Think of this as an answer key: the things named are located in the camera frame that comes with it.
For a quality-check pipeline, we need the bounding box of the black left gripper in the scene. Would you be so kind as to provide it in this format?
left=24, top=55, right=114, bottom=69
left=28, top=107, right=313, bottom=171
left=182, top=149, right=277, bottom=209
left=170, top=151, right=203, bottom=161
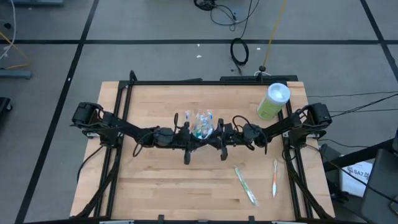
left=172, top=121, right=205, bottom=166

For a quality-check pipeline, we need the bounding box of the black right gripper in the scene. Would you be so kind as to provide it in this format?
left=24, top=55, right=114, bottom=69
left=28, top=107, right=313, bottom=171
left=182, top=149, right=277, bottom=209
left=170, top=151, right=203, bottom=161
left=204, top=118, right=244, bottom=162

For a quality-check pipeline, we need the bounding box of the clear acrylic toothbrush holder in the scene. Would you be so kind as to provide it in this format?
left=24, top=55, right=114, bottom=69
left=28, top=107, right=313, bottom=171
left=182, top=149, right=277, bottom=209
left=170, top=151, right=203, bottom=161
left=183, top=108, right=216, bottom=141

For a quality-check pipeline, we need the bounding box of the long green toothbrush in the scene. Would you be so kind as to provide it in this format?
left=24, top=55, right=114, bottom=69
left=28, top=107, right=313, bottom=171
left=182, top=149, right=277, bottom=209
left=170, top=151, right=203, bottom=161
left=233, top=166, right=259, bottom=207

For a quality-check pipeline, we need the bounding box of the orange white toothbrush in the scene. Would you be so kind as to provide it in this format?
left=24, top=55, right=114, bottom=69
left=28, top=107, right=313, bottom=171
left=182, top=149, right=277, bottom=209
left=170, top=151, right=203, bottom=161
left=271, top=159, right=279, bottom=198

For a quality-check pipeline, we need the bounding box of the green wipes canister white lid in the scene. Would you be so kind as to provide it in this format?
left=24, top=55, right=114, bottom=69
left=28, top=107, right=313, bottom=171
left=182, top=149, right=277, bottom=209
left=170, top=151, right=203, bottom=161
left=256, top=82, right=292, bottom=121

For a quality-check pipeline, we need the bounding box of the black diagonal beam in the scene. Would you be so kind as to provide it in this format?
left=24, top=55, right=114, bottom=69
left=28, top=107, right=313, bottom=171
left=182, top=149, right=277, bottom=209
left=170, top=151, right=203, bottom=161
left=322, top=138, right=398, bottom=172

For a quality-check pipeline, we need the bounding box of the white printed paper sheet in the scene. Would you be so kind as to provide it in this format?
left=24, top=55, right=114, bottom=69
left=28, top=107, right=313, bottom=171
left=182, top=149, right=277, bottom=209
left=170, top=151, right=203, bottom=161
left=340, top=161, right=374, bottom=198

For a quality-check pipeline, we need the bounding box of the dark gray panel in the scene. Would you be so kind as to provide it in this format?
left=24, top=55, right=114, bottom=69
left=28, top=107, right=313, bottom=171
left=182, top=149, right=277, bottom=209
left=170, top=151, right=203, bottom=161
left=360, top=148, right=398, bottom=224

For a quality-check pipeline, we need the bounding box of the gray desk foot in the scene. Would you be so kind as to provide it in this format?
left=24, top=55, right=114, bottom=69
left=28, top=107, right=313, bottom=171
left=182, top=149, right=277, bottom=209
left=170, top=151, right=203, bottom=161
left=0, top=68, right=33, bottom=80
left=11, top=0, right=65, bottom=7

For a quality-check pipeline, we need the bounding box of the black floor object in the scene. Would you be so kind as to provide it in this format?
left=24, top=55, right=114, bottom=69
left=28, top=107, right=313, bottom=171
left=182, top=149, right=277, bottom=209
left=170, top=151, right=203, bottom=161
left=0, top=96, right=13, bottom=114

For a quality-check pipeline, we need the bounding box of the black aluminium table frame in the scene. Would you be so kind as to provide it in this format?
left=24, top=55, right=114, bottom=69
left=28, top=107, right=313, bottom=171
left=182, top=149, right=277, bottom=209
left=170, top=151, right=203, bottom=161
left=70, top=70, right=336, bottom=224

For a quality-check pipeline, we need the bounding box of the coiled black cable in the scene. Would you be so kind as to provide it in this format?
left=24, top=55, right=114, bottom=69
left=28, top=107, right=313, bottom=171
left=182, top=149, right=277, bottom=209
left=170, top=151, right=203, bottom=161
left=229, top=37, right=251, bottom=76

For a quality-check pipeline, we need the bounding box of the long yellow cable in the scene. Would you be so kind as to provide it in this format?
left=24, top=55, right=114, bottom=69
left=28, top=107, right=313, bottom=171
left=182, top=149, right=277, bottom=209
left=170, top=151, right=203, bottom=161
left=262, top=0, right=289, bottom=68

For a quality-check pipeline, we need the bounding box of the tangled black floor cable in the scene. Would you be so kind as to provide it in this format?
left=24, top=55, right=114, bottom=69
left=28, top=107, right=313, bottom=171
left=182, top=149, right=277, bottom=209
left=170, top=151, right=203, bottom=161
left=192, top=0, right=261, bottom=32

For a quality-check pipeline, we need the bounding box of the thin black cable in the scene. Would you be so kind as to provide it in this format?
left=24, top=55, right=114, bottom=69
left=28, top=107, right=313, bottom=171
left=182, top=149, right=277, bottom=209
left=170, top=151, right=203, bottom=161
left=328, top=92, right=398, bottom=119
left=307, top=91, right=398, bottom=98

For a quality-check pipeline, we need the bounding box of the thin yellow floor cable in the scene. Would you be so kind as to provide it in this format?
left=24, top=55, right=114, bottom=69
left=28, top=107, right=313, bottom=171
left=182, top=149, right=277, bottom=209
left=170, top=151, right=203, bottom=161
left=0, top=30, right=30, bottom=71

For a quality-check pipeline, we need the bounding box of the thin white cable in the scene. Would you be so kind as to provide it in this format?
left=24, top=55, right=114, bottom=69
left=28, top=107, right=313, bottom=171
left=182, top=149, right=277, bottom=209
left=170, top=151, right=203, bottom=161
left=0, top=0, right=17, bottom=62

